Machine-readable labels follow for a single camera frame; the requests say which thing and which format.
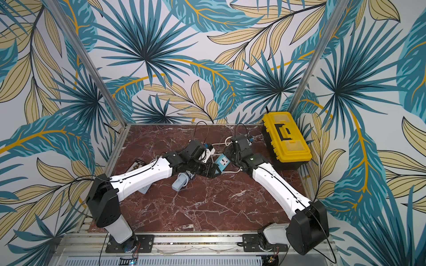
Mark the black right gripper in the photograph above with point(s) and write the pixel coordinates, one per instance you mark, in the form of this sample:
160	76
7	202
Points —
235	156

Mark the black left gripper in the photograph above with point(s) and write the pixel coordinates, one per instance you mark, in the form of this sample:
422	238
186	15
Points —
207	172

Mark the teal power strip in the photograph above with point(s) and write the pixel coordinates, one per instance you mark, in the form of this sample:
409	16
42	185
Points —
221	162

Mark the short grey power strip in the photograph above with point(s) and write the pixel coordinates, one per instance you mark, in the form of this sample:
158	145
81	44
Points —
182	181

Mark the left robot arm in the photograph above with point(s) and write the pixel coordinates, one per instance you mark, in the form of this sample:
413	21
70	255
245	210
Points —
192	152

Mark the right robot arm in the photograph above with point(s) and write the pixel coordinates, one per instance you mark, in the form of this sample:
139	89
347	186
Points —
308	225

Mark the yellow black toolbox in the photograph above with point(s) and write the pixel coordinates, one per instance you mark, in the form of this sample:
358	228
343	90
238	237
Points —
286	145

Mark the black balance charging board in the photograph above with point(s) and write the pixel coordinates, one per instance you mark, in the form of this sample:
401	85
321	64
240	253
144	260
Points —
136	165

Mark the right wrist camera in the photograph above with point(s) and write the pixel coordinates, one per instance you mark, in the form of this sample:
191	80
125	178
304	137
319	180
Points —
243	140

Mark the aluminium frame post right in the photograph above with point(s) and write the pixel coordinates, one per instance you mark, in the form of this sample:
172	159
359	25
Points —
330	26

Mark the aluminium frame post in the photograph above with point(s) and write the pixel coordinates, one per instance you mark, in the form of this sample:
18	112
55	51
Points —
66	26
330	26

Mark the aluminium frame post left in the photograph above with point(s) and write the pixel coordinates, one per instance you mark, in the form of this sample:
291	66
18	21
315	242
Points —
66	26

